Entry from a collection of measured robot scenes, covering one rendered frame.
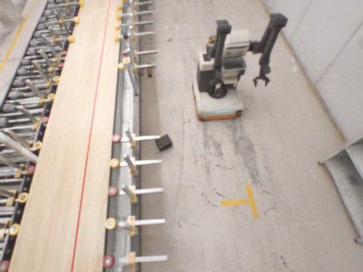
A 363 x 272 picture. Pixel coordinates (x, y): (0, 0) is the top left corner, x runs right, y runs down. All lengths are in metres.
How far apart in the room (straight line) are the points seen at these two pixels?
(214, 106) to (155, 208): 1.53
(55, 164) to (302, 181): 2.76
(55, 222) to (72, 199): 0.20
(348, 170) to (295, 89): 1.38
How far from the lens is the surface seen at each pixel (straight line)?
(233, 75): 2.57
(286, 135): 3.31
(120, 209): 2.10
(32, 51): 3.61
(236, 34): 2.20
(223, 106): 2.96
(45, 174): 2.18
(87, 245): 1.85
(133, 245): 1.96
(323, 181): 3.22
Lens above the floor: 2.61
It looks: 58 degrees down
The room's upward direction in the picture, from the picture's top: 10 degrees counter-clockwise
